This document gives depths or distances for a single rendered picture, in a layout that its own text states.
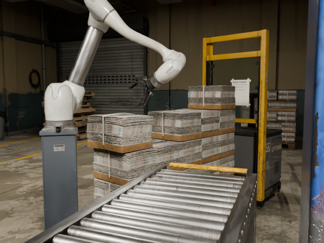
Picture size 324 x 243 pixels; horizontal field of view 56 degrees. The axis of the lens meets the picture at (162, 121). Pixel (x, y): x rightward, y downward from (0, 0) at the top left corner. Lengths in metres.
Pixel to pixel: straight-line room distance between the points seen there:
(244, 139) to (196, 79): 5.74
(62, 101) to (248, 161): 2.34
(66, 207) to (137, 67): 8.10
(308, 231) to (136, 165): 1.89
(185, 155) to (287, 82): 6.58
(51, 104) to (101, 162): 0.62
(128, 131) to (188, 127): 0.66
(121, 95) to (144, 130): 7.93
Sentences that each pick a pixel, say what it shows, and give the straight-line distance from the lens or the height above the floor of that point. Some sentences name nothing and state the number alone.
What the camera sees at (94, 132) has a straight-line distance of 2.16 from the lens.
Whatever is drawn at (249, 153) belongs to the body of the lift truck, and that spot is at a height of 0.56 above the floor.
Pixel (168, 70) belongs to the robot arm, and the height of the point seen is 1.35.
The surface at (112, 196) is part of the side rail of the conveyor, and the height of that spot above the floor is 0.80.
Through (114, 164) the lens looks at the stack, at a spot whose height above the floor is 0.73.
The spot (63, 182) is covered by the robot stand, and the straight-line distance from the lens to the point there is 1.89.
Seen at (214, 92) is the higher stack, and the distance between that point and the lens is 2.92.
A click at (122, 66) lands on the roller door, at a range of 10.00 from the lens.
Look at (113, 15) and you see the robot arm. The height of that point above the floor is 1.66.
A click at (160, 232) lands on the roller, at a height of 0.80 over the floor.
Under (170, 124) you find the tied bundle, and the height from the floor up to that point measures 0.97.
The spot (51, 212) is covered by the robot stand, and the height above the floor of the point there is 0.53.
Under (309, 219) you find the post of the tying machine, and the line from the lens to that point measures 0.22.
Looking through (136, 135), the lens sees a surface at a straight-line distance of 2.05.
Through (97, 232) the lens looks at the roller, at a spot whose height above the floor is 0.80.
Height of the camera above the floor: 1.21
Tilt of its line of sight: 5 degrees down
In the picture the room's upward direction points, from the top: straight up
